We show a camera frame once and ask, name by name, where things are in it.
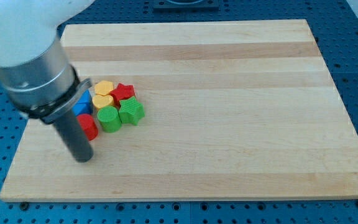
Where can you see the yellow heart block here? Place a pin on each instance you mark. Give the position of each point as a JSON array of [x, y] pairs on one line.
[[100, 101]]

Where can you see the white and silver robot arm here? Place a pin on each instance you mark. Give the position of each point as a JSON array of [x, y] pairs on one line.
[[34, 68]]

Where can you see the green star block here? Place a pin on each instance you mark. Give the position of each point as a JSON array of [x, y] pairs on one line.
[[131, 111]]

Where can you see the light wooden board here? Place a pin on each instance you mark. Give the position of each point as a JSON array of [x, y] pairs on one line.
[[238, 110]]

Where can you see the red star block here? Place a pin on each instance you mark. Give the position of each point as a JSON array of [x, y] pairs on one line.
[[122, 92]]

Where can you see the green cylinder block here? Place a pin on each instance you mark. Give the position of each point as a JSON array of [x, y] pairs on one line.
[[109, 119]]

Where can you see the yellow hexagon block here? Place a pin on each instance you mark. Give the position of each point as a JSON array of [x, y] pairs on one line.
[[103, 88]]

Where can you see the red cylinder block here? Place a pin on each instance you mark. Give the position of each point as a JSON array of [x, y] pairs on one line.
[[88, 125]]

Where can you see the blue triangle block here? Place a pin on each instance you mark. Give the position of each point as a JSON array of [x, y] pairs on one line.
[[83, 105]]

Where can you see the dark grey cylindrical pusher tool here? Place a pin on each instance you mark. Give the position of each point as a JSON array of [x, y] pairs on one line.
[[74, 137]]

